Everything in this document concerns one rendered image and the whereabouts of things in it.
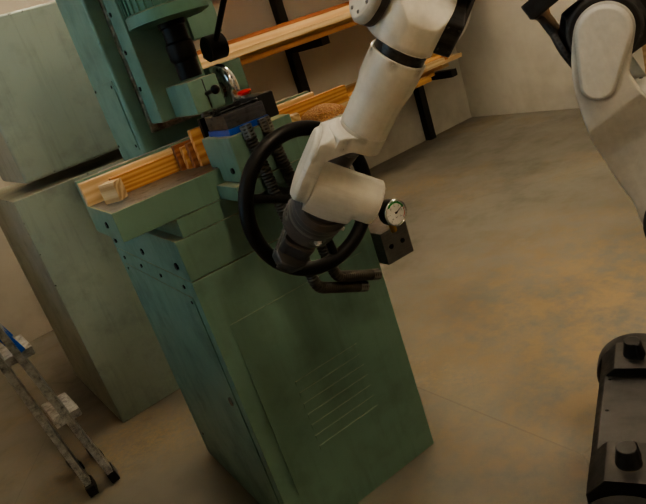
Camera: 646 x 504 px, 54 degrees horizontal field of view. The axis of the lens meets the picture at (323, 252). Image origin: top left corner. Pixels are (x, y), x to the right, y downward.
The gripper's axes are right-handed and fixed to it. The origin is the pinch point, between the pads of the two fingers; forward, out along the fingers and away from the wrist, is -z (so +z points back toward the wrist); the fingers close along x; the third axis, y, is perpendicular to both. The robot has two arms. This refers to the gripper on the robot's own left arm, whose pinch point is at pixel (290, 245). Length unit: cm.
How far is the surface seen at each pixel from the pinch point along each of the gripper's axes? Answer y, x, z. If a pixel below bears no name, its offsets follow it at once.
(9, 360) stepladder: 51, -21, -101
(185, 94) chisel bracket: 29.9, 32.3, -20.7
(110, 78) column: 49, 38, -36
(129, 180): 32.9, 11.8, -27.8
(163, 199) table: 23.9, 5.7, -16.2
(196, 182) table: 19.7, 11.8, -16.0
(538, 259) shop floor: -107, 83, -99
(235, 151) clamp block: 15.1, 15.8, -5.7
